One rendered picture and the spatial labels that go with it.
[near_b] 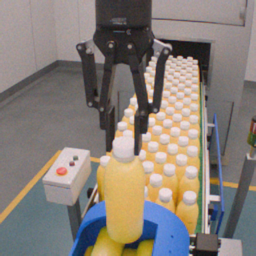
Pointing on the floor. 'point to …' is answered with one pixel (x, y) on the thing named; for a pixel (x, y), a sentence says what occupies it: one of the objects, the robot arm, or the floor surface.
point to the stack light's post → (240, 196)
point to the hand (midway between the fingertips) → (124, 131)
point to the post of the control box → (74, 213)
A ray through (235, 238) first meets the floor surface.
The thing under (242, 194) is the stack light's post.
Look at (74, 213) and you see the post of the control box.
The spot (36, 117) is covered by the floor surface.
